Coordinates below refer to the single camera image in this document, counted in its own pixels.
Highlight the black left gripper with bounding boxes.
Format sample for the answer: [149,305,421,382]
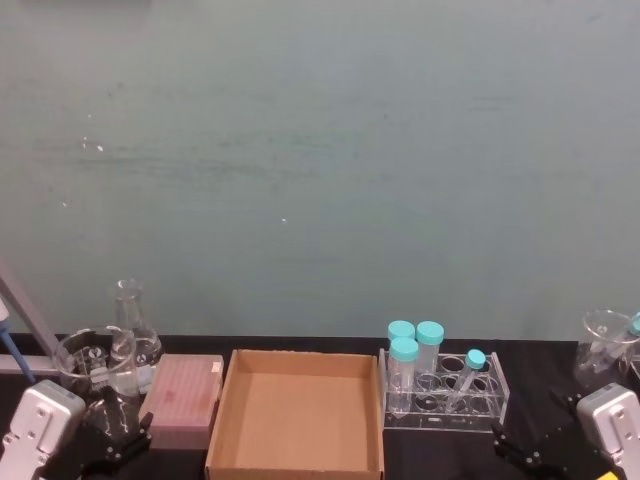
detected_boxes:
[47,387,154,480]

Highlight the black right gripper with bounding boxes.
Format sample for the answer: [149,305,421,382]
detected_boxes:
[488,389,614,480]

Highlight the black table cloth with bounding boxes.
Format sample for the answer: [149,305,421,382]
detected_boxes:
[0,333,640,480]

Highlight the pink pipette tip box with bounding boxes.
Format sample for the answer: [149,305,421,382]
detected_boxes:
[138,353,225,451]

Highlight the wide clear glass beaker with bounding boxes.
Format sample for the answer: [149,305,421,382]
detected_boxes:
[51,324,140,419]

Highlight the small teal-capped plastic tube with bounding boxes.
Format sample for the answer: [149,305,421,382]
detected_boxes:
[448,349,487,412]

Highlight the clear glass conical flask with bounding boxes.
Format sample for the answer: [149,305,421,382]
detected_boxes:
[109,278,166,399]

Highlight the clear acrylic tube rack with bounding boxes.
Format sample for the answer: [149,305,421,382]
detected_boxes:
[378,348,511,434]

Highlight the clear beaker holding tube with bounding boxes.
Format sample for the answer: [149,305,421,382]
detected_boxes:
[571,309,640,392]

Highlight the white and blue pipette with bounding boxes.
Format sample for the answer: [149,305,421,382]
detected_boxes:
[0,297,37,384]

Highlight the large teal-capped plastic tube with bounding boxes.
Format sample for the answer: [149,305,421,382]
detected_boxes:
[389,337,421,414]
[415,320,446,389]
[386,320,417,351]

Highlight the teal-capped tube in beaker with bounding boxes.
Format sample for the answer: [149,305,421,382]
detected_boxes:
[619,311,640,351]

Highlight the shallow brown cardboard tray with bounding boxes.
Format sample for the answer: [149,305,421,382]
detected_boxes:
[204,348,386,480]

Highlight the grey metal stand frame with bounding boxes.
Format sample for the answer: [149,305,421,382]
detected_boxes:
[0,258,64,375]

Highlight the pale green wall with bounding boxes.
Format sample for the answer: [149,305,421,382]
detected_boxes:
[0,0,640,344]

